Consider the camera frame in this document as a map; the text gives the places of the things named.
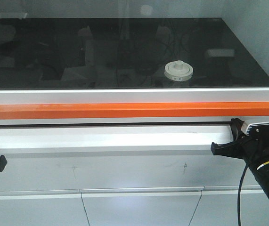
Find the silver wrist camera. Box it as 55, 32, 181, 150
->
241, 119, 269, 137

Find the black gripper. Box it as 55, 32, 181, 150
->
211, 118, 269, 169

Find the glass jar with white lid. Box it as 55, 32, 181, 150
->
164, 60, 193, 88

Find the white fume hood base cabinet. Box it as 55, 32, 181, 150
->
0, 123, 269, 226

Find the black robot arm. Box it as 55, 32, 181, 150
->
211, 118, 269, 199

